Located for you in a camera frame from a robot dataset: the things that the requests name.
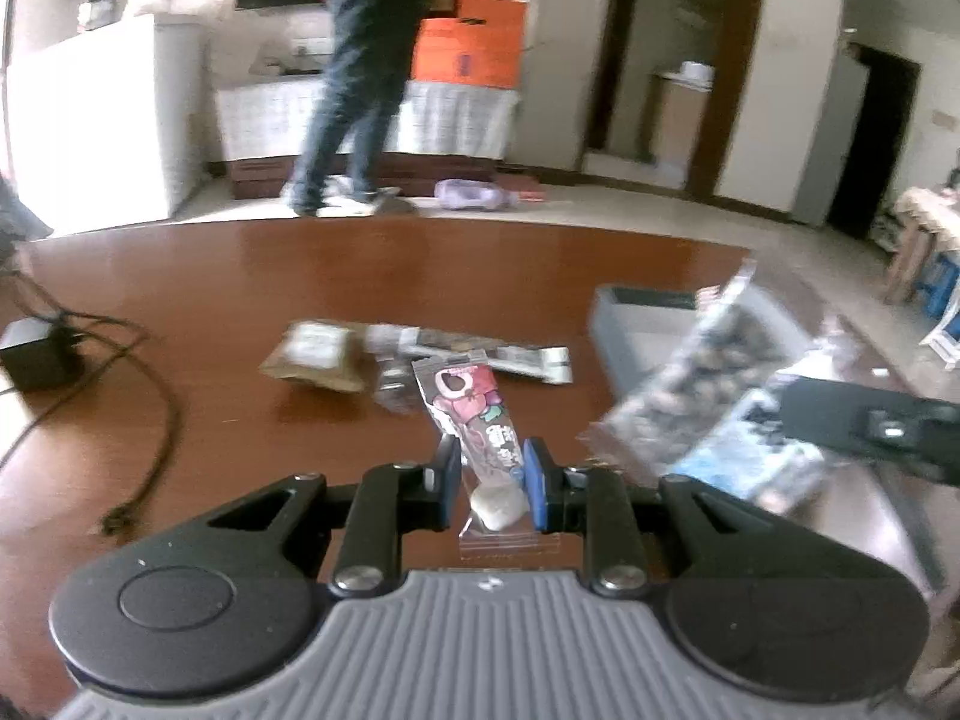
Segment white cloth covered cabinet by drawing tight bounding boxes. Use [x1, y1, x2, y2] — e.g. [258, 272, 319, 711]
[213, 78, 524, 200]

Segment clear bag dark snacks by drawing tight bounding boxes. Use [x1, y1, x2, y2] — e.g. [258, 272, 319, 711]
[581, 254, 862, 514]

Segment black power adapter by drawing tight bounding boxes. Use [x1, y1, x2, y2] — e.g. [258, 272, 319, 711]
[0, 317, 83, 394]

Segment grey shallow cardboard box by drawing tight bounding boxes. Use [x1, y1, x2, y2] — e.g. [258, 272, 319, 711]
[587, 281, 902, 467]

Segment white chest freezer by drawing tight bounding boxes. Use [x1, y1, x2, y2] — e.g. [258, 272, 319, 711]
[7, 15, 205, 234]

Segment brown kraft snack pouch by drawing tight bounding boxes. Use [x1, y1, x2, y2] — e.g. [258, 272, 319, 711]
[259, 319, 368, 395]

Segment wooden kitchen cabinet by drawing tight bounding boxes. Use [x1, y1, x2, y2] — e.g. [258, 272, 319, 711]
[644, 73, 713, 184]

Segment black power cable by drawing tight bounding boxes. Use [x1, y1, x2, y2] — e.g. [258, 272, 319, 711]
[0, 268, 184, 540]

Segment blue plastic stool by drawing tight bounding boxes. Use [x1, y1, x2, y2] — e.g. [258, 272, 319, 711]
[916, 252, 958, 319]

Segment orange cardboard box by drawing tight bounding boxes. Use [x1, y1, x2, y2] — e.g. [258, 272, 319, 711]
[412, 0, 527, 89]

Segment long dark snack bar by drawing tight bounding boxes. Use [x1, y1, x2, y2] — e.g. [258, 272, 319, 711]
[363, 323, 573, 385]

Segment person in red jacket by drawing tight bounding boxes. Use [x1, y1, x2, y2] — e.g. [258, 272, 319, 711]
[283, 0, 433, 218]

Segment pink cartoon snack packet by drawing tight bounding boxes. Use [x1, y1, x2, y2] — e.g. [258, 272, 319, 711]
[413, 353, 560, 562]

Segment white folding chair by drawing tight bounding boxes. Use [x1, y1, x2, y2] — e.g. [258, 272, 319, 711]
[919, 286, 960, 372]

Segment purple white detergent bottle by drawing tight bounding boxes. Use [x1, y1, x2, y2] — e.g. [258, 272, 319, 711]
[434, 179, 519, 211]

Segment lace cloth side table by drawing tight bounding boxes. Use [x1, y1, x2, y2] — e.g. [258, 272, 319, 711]
[882, 187, 958, 304]

